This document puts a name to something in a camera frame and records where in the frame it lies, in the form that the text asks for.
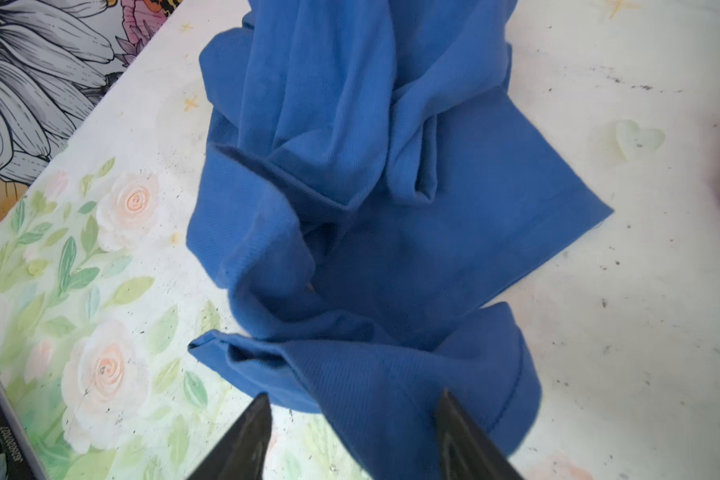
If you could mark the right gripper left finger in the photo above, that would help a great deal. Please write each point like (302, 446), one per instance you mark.
(241, 453)

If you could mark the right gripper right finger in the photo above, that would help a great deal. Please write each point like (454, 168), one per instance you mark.
(465, 451)

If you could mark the blue cloth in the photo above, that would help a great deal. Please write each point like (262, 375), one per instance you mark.
(369, 189)

